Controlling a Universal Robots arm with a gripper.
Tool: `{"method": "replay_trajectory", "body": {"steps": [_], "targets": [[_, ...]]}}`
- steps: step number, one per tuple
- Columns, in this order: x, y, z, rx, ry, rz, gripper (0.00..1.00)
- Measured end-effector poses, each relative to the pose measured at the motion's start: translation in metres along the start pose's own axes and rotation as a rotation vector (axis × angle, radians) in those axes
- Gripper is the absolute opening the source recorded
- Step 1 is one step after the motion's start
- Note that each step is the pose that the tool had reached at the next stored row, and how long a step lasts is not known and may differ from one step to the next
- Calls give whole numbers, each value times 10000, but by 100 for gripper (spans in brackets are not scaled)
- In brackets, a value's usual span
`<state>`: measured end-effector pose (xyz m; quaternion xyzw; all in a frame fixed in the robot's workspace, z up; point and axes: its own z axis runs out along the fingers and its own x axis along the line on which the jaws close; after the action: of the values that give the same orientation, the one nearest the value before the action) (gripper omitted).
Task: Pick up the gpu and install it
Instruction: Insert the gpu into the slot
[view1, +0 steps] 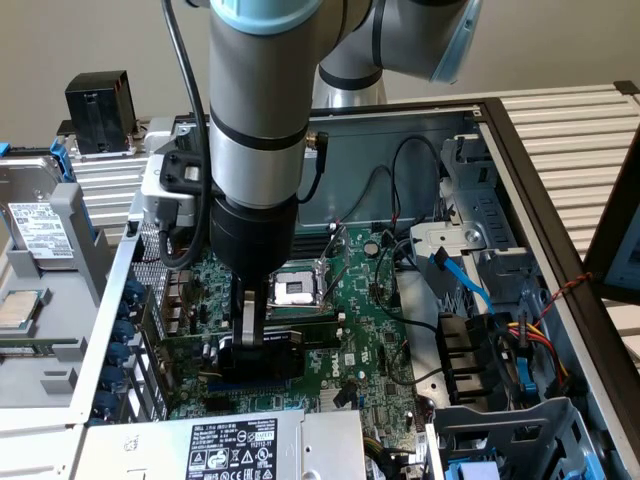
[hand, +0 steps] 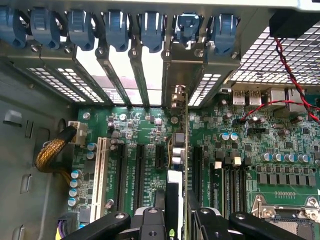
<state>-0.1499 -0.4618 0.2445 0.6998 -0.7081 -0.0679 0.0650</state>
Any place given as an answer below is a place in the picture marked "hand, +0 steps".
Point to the white power connector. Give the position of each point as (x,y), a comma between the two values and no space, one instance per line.
(80,132)

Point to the open grey PC case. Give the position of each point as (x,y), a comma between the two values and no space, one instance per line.
(25,100)

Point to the silver USB port block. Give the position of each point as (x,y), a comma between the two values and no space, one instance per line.
(246,96)

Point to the empty black RAM slot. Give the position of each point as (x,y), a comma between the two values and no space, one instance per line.
(241,190)
(230,190)

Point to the white PCI expansion slot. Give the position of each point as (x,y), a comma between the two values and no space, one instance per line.
(98,175)

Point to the black intrusion switch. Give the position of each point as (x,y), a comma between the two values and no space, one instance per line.
(292,23)

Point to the silver network port block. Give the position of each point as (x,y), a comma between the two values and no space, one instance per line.
(277,97)

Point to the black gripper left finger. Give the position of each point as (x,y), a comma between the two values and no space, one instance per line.
(150,225)

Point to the green Dell motherboard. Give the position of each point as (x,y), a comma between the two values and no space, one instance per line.
(250,140)

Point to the silver CPU socket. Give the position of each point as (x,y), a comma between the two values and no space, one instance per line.
(287,225)

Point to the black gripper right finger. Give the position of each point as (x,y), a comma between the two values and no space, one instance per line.
(210,225)

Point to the blue slot retention clip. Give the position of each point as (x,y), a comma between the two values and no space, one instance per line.
(10,27)
(223,33)
(117,30)
(80,28)
(151,31)
(187,27)
(45,27)

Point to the short black expansion slot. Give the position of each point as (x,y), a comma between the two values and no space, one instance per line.
(160,156)

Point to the long black expansion slot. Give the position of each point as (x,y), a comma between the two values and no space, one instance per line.
(121,175)
(198,175)
(139,175)

